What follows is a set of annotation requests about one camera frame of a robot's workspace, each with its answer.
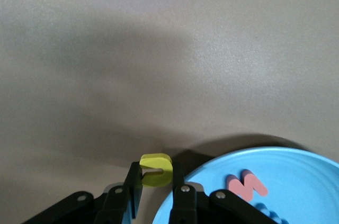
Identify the blue plate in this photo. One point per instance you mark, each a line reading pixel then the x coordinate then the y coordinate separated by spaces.
pixel 291 171

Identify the red foam small w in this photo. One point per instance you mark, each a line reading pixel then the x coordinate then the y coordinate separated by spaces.
pixel 249 184

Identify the blue foam letter m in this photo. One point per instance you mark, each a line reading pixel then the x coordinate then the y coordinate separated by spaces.
pixel 272 214

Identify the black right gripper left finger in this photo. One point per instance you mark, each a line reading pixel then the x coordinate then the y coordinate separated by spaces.
pixel 116 202

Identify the yellow foam letter u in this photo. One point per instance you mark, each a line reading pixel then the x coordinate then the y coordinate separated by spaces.
pixel 159 165

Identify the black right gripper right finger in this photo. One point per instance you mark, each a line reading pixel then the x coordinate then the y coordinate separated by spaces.
pixel 184 202

